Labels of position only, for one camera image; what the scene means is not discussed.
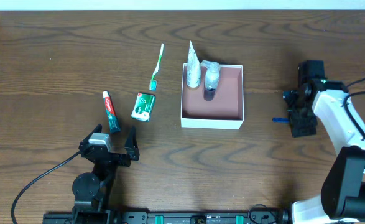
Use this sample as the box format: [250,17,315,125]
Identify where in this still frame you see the right black cable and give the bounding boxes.
[342,76,365,156]

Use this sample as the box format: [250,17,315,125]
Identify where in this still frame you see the white conditioner tube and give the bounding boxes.
[187,42,201,88]

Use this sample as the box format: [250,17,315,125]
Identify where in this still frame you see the black cable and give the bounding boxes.
[11,151,81,224]
[342,76,365,156]

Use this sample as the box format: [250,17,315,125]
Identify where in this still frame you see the clear pump bottle blue liquid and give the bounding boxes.
[201,60,220,101]

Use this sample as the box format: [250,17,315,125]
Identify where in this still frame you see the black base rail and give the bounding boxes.
[42,208,292,224]

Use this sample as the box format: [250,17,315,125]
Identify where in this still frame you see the left black cable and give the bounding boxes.
[11,151,81,224]

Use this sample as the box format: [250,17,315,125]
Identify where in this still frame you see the green white soap box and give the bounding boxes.
[131,93,155,122]

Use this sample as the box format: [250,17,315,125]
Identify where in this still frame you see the blue disposable razor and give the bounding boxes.
[272,118,290,124]

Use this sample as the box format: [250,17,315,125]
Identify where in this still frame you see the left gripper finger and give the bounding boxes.
[81,124,102,144]
[124,126,140,161]

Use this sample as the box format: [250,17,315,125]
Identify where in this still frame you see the white box with pink interior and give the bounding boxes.
[180,63,244,129]

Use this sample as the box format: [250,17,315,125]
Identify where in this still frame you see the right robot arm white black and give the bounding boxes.
[283,60,365,223]

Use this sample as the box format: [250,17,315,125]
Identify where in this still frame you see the green white toothbrush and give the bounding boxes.
[149,43,164,91]

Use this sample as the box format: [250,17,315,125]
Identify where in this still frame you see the red green toothpaste tube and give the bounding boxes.
[103,91,121,134]

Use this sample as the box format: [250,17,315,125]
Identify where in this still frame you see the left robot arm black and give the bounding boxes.
[71,124,140,224]

